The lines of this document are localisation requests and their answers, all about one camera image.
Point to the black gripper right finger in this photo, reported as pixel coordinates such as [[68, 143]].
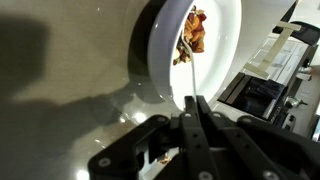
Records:
[[240, 143]]

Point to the white lower kitchen cabinets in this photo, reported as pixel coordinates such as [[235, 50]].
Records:
[[293, 61]]

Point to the white ceramic bowl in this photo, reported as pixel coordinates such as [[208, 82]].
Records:
[[220, 50]]

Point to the black undercounter wine cooler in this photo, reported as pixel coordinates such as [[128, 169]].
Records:
[[256, 95]]

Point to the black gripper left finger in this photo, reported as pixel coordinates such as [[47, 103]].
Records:
[[196, 146]]

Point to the dried fruit nut mix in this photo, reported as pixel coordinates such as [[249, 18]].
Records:
[[195, 30]]

